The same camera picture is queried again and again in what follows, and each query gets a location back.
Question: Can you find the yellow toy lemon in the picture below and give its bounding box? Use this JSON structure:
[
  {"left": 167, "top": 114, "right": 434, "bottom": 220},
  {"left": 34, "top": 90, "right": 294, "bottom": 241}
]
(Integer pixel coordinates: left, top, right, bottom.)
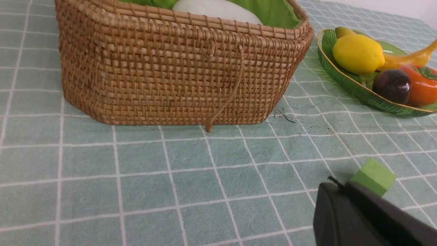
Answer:
[{"left": 332, "top": 34, "right": 385, "bottom": 75}]

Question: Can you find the green foam cube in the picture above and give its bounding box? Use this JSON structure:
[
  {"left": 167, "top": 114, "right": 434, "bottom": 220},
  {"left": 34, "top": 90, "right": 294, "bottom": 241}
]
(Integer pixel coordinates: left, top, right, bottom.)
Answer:
[{"left": 350, "top": 158, "right": 397, "bottom": 197}]

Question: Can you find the orange toy persimmon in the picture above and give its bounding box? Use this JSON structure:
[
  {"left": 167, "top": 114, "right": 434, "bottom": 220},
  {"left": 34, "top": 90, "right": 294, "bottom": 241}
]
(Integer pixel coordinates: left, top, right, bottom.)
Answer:
[{"left": 400, "top": 64, "right": 437, "bottom": 107}]

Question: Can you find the green checkered tablecloth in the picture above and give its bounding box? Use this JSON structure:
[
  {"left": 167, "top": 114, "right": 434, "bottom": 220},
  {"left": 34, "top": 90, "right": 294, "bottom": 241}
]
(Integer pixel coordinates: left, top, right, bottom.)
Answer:
[{"left": 0, "top": 0, "right": 436, "bottom": 246}]

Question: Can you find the yellow toy banana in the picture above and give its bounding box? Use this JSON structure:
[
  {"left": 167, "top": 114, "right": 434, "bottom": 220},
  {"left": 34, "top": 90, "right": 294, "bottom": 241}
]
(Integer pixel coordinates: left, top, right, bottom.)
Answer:
[{"left": 335, "top": 26, "right": 436, "bottom": 71}]

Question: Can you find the woven wicker basket green lining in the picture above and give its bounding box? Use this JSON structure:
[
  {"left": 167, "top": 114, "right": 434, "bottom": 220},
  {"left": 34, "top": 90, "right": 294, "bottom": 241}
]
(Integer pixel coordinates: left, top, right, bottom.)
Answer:
[{"left": 55, "top": 0, "right": 315, "bottom": 132}]

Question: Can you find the white toy radish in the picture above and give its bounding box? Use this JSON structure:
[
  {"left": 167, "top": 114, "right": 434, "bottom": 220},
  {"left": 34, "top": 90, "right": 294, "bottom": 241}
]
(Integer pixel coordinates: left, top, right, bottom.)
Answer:
[{"left": 172, "top": 0, "right": 263, "bottom": 25}]

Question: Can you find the green leaf-shaped glass plate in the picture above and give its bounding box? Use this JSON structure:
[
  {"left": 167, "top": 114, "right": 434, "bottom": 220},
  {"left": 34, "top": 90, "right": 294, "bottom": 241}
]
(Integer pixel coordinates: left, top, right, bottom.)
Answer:
[{"left": 317, "top": 29, "right": 437, "bottom": 117}]

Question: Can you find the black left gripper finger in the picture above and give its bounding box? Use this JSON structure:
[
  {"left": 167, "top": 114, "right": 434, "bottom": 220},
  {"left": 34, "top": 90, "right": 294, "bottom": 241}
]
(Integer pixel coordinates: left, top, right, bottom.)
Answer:
[{"left": 313, "top": 176, "right": 437, "bottom": 246}]

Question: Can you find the purple toy mangosteen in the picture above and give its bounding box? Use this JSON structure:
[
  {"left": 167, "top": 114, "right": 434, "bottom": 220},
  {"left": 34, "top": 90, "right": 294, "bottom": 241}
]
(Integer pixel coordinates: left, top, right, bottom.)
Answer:
[{"left": 372, "top": 69, "right": 411, "bottom": 104}]

